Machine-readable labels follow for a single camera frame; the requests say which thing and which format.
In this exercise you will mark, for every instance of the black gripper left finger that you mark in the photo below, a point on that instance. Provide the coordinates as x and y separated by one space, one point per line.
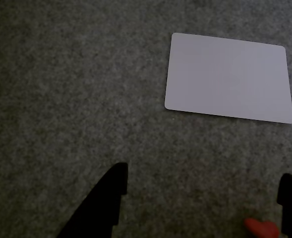
103 203

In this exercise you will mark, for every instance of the white blank card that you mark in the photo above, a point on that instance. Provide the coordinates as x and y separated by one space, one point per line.
228 78

